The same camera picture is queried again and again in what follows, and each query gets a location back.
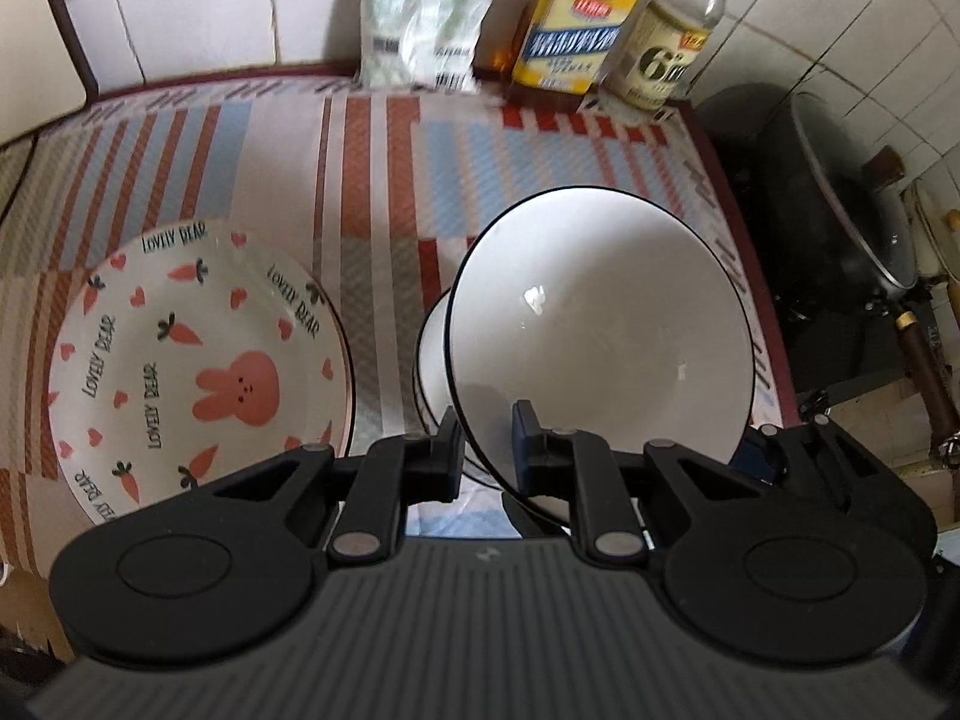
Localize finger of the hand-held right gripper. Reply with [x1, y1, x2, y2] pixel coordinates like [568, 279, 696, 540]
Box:
[746, 412, 880, 500]

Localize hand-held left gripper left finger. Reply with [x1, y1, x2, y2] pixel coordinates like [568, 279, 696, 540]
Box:
[214, 406, 464, 563]

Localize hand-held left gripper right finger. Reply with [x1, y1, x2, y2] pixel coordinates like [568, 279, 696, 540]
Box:
[510, 399, 755, 563]

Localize white ribbed bowl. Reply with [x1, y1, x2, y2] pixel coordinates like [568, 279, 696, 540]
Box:
[446, 186, 753, 527]
[417, 382, 518, 487]
[412, 286, 481, 458]

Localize white plate with black rim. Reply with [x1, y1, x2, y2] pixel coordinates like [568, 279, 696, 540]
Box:
[296, 270, 358, 458]

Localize white plate with pink bunny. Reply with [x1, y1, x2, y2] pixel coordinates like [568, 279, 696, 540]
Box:
[46, 219, 353, 530]

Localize dark wok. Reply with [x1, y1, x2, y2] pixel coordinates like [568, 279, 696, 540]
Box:
[696, 86, 932, 310]

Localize striped checkered table cloth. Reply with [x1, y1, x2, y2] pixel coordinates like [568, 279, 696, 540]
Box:
[0, 71, 797, 565]

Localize clear bottle with pale label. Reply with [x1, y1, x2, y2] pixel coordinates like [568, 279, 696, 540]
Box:
[600, 0, 742, 115]

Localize yellow label oil bottle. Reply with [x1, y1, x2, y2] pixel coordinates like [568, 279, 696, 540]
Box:
[495, 0, 650, 96]

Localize plastic bag with green print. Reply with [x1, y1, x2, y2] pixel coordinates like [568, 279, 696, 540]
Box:
[405, 0, 494, 96]

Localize plastic bag with red print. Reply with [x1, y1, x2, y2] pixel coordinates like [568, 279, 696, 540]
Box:
[358, 0, 432, 89]

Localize white board with brown rim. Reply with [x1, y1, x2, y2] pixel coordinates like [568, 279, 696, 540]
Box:
[0, 0, 100, 149]

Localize wooden handled utensil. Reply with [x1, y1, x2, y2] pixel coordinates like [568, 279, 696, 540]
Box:
[894, 306, 960, 460]

